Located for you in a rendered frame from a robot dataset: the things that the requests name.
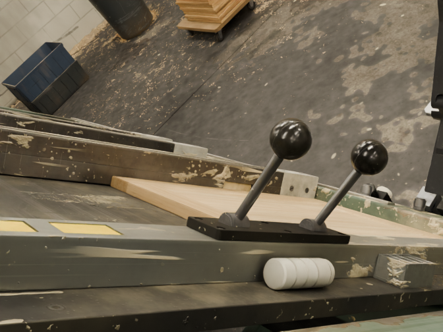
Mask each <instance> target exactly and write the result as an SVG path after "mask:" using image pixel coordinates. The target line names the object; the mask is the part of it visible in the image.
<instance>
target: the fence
mask: <svg viewBox="0 0 443 332"><path fill-rule="evenodd" d="M0 221H18V222H23V223H25V224H26V225H28V226H29V227H30V228H31V229H33V230H34V231H35V232H25V231H0V291H30V290H48V289H81V288H98V287H132V286H149V285H183V284H200V283H234V282H251V281H265V280H264V276H263V271H264V266H265V265H266V263H267V261H268V260H270V259H272V258H322V259H325V260H328V261H329V262H331V264H332V265H333V267H334V270H335V276H334V279H335V278H352V277H373V275H374V270H375V267H376V262H377V259H378V255H379V254H410V255H411V256H415V257H417V258H421V259H423V260H426V261H429V262H432V263H436V268H435V271H434V275H436V274H443V239H441V238H414V237H400V236H374V235H349V236H350V239H349V244H331V243H309V242H264V241H242V240H216V239H214V238H212V237H210V236H207V235H205V234H203V233H200V232H198V231H196V230H194V229H192V228H190V227H187V226H173V225H147V224H133V223H107V222H93V221H67V220H53V219H27V218H13V217H0ZM50 223H62V224H77V225H105V226H106V227H109V228H110V229H112V230H114V231H116V232H117V233H119V234H120V235H105V234H85V233H64V232H62V231H60V230H59V229H58V228H56V227H54V226H53V225H52V224H50Z"/></svg>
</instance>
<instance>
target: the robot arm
mask: <svg viewBox="0 0 443 332"><path fill-rule="evenodd" d="M438 17H439V25H438V37H437V44H436V57H435V64H434V76H433V83H432V95H431V102H430V104H431V107H432V108H433V109H438V110H439V111H431V116H432V118H435V119H440V124H439V128H438V133H437V137H436V142H435V145H434V150H433V154H432V159H431V162H430V167H429V170H428V176H427V181H426V184H425V192H429V193H432V194H437V195H441V196H443V0H438Z"/></svg>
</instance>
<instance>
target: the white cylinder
mask: <svg viewBox="0 0 443 332"><path fill-rule="evenodd" d="M263 276H264V280H265V282H266V284H267V285H268V286H269V287H270V288H271V289H273V290H284V289H307V288H320V287H325V286H328V285H329V284H331V283H332V281H333V280H334V276H335V270H334V267H333V265H332V264H331V262H329V261H328V260H325V259H322V258H272V259H270V260H268V261H267V263H266V265H265V266H264V271H263Z"/></svg>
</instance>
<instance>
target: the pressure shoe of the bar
mask: <svg viewBox="0 0 443 332"><path fill-rule="evenodd" d="M223 188H226V189H232V190H243V191H250V190H251V184H243V183H238V182H228V181H224V185H223Z"/></svg>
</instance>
